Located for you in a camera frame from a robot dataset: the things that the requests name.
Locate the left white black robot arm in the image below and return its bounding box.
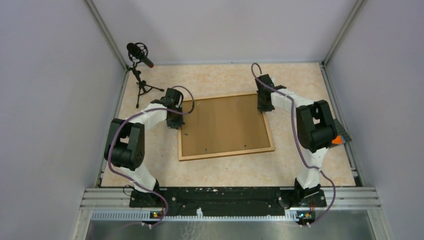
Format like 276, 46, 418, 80
104, 86, 185, 207

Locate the dark grey mat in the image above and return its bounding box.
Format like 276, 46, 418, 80
334, 118, 352, 144

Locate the black microphone on tripod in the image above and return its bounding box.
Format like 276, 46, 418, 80
126, 42, 165, 109

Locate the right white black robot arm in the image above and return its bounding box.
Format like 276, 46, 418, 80
255, 74, 338, 207

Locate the orange small object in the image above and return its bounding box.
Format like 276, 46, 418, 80
331, 135, 346, 145

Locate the wooden picture frame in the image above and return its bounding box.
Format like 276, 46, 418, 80
177, 92, 275, 162

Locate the aluminium front rail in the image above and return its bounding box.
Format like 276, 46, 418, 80
80, 187, 381, 222

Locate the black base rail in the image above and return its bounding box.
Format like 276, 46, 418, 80
129, 186, 327, 217

